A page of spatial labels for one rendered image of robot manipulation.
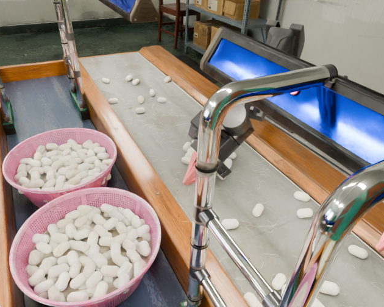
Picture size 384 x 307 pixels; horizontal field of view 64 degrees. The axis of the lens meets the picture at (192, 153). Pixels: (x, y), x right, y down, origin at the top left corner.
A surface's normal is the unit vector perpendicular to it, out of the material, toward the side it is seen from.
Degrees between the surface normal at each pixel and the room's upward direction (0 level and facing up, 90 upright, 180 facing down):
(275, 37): 29
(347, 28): 90
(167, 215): 0
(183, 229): 0
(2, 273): 0
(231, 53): 58
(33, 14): 87
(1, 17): 87
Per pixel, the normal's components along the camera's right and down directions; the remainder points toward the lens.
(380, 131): -0.72, -0.22
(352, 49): -0.87, 0.26
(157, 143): 0.04, -0.81
